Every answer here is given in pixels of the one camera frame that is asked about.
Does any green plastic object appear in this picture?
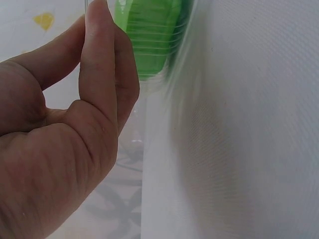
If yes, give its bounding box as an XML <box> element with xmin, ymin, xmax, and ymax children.
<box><xmin>114</xmin><ymin>0</ymin><xmax>194</xmax><ymax>81</ymax></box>

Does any clear plastic container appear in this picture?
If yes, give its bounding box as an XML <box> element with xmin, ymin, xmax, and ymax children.
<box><xmin>84</xmin><ymin>0</ymin><xmax>200</xmax><ymax>152</ymax></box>

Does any person's left hand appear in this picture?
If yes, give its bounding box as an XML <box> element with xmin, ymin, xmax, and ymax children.
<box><xmin>0</xmin><ymin>0</ymin><xmax>141</xmax><ymax>239</ymax></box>

